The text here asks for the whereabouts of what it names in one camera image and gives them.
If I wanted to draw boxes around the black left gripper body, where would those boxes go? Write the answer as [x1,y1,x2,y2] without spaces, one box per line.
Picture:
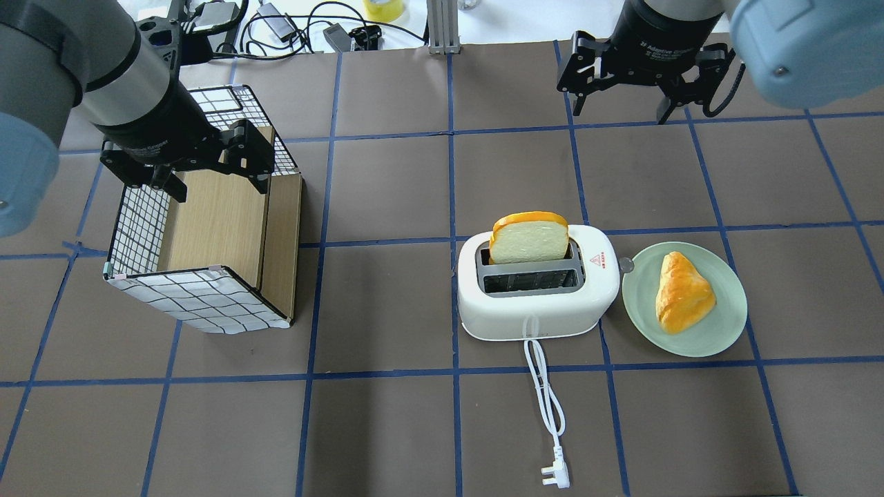
[100,83,239,182]

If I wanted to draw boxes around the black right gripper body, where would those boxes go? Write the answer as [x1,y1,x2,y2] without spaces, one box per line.
[607,1,720,85]

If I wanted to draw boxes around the white two-slot toaster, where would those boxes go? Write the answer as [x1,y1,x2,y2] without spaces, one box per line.
[456,224,621,342]

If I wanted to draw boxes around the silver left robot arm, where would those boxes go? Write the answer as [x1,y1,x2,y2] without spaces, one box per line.
[1,1,274,236]

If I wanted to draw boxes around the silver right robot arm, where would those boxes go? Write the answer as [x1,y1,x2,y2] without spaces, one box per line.
[557,1,883,124]

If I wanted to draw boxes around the toast slice in toaster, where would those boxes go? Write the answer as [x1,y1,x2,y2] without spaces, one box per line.
[489,211,569,264]

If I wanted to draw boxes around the yellow tape roll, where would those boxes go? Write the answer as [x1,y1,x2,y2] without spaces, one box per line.
[363,0,406,23]

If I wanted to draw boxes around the yellow bread on plate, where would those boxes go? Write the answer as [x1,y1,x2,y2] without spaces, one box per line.
[655,251,717,335]

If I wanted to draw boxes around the light green plate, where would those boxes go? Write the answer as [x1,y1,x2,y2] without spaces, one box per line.
[622,242,747,358]

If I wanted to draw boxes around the aluminium frame post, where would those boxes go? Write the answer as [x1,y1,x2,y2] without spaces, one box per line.
[426,0,461,55]

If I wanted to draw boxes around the white toaster power cord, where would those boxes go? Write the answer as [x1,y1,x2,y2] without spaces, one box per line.
[523,316,571,489]

